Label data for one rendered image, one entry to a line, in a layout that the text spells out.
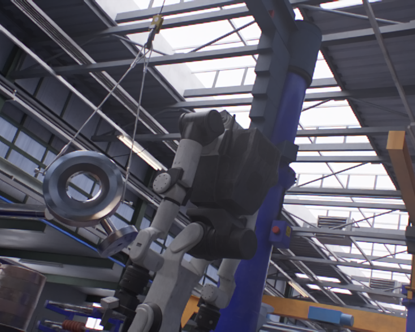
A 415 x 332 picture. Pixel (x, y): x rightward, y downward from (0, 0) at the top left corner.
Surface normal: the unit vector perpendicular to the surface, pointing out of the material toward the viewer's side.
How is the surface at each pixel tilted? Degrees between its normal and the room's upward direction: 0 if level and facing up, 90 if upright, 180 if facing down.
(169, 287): 90
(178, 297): 100
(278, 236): 90
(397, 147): 90
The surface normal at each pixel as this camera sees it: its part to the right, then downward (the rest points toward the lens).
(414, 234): -0.39, -0.47
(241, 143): -0.57, -0.47
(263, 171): 0.69, 0.18
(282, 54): 0.85, 0.01
